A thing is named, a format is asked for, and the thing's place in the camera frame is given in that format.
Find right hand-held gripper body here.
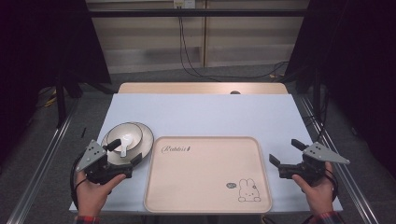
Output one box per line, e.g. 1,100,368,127
277,141,351,187

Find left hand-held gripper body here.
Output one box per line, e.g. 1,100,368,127
75,139,134,186

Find white ceramic spoon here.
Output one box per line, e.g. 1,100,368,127
119,133,135,158

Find beige bowl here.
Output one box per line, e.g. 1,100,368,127
105,122,144,154

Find beige round plate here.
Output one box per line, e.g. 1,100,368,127
101,121,155,166

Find beige tray with rabbit print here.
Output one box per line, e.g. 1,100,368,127
143,135,273,215

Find person's right hand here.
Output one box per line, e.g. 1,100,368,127
291,161,335,217

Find person's left hand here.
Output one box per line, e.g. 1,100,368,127
75,170,127,217

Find white table mat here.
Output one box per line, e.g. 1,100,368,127
68,92,344,215

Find wooden table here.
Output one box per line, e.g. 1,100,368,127
117,81,290,95

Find black curtain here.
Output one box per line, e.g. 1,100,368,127
284,0,396,190
0,0,112,164

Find black cable bundle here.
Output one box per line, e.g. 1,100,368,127
303,91,332,145

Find aluminium floor rail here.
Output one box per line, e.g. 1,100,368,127
298,93,380,224
6,98,79,224

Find left hand-held gripper black cable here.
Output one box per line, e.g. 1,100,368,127
69,152,90,210

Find hand-held gripper black cable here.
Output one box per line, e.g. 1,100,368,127
323,172,340,203
69,152,90,210

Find right hand-held gripper black cable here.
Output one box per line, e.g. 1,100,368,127
323,172,340,203

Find black stand post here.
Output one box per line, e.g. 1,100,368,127
312,66,322,119
55,76,68,128

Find yellow cable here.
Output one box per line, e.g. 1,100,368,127
42,89,59,108

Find long black floor cable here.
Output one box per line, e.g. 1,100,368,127
177,15,290,81

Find white wall socket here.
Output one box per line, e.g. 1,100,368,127
173,0,197,9

